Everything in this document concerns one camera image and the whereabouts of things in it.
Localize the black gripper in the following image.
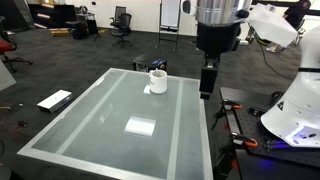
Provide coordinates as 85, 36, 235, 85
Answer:
196, 21, 242, 100

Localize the whiteboard on black easel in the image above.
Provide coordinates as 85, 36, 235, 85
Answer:
158, 0, 183, 47

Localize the black shelving cabinet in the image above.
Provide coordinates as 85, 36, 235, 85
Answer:
28, 3, 78, 30

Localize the person in dark clothes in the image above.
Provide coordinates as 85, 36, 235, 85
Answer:
265, 0, 313, 54

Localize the flat white box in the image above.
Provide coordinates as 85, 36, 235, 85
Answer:
36, 89, 74, 114

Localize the black cluttered desk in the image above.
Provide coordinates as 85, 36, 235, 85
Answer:
65, 4, 101, 41

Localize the black floor cable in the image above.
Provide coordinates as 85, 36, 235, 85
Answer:
248, 26, 295, 81

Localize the white ceramic mug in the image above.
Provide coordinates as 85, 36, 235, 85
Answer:
148, 69, 168, 95

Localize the red office chair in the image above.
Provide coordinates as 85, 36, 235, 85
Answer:
0, 16, 34, 73

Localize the black mesh office chair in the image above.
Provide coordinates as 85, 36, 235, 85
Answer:
109, 5, 128, 23
110, 12, 133, 48

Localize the black optical breadboard bench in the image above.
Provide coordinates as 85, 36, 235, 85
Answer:
213, 87, 320, 180

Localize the grey panel board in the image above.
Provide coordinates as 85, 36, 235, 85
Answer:
0, 59, 17, 92

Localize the yellow wooden crate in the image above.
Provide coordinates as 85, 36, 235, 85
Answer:
49, 28, 71, 37

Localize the orange handled black clamp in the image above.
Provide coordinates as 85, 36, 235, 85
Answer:
210, 99, 244, 131
229, 132, 259, 149

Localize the small black mount bracket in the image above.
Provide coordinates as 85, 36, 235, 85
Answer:
248, 106, 268, 118

